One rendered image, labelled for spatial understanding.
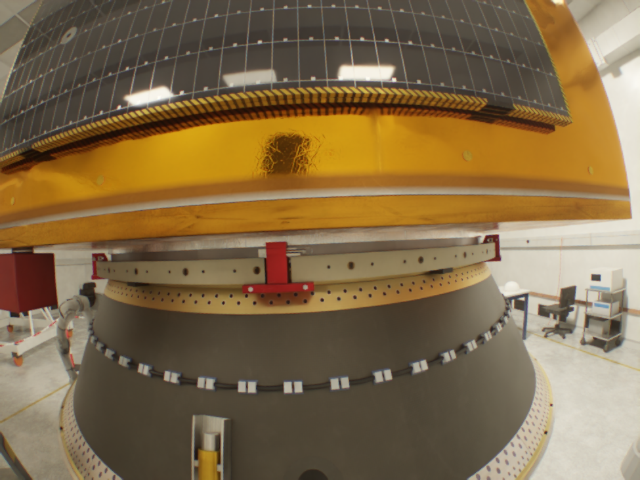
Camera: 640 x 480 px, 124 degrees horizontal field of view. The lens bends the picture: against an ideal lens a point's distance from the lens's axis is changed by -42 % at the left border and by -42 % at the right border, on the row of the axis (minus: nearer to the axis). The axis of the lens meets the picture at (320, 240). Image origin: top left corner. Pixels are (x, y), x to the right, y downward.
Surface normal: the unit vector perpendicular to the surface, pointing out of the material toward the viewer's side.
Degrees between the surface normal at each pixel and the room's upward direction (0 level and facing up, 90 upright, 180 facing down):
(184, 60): 90
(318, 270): 90
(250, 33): 90
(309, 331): 62
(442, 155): 94
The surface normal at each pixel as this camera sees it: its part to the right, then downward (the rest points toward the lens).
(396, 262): 0.29, -0.04
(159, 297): -0.29, -0.48
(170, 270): -0.21, -0.02
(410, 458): 0.21, -0.51
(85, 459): -0.35, -0.73
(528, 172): 0.03, -0.03
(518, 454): 0.32, -0.76
